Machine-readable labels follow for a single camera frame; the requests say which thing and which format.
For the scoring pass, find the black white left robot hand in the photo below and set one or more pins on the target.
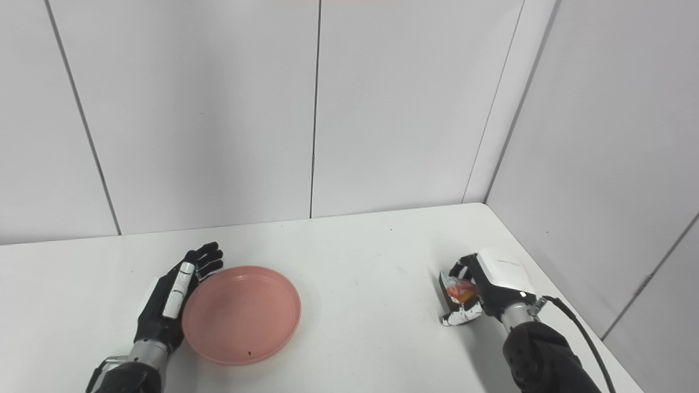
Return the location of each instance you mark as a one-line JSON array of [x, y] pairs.
[[164, 311]]

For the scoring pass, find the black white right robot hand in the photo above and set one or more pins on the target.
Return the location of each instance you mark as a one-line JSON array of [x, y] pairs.
[[502, 284]]

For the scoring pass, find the pink round plate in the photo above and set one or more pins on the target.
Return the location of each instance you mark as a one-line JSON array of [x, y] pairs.
[[243, 316]]

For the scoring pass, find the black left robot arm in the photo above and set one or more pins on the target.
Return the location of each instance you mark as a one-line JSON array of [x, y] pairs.
[[134, 371]]

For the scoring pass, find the chocolate cake slice with fruit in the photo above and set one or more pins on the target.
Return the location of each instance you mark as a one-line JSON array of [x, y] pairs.
[[457, 292]]

